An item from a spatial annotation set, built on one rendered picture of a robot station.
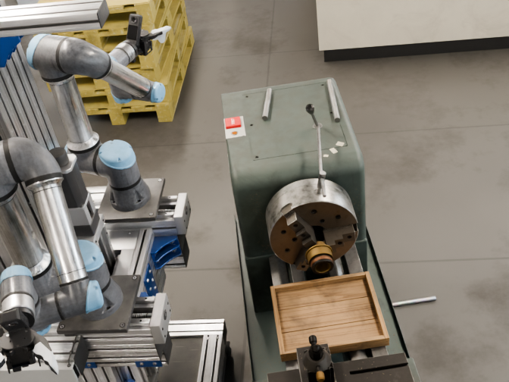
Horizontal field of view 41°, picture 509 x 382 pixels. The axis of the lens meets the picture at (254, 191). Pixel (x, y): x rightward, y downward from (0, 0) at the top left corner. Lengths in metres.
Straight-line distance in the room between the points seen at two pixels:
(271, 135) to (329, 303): 0.66
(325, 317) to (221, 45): 3.87
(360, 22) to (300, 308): 3.28
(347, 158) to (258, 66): 3.18
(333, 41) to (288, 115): 2.78
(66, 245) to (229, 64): 3.99
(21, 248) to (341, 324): 1.08
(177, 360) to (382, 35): 3.16
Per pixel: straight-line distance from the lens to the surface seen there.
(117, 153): 2.39
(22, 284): 1.73
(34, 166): 1.79
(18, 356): 1.63
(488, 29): 5.52
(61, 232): 1.78
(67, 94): 2.34
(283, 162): 2.41
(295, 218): 2.26
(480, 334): 3.49
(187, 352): 3.22
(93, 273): 2.05
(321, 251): 2.26
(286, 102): 2.72
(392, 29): 5.38
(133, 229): 2.55
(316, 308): 2.41
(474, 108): 4.92
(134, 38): 2.63
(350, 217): 2.34
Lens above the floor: 2.74
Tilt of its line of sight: 40 degrees down
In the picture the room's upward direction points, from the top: 9 degrees counter-clockwise
